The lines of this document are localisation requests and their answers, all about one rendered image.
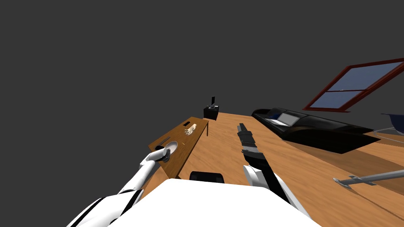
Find brown wooden table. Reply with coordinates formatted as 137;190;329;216
148;116;209;180

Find black side table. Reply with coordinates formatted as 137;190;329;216
203;96;220;121

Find blue chair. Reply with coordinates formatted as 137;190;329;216
380;113;404;134

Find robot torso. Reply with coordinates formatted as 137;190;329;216
107;171;323;227

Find red framed window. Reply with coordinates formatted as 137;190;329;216
302;58;404;113

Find black sofa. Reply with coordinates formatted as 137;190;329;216
251;107;382;155

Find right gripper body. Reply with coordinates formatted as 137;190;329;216
236;123;256;147

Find grey metal floor stand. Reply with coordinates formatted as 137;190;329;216
333;169;404;190

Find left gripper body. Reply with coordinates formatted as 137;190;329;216
154;145;172;163

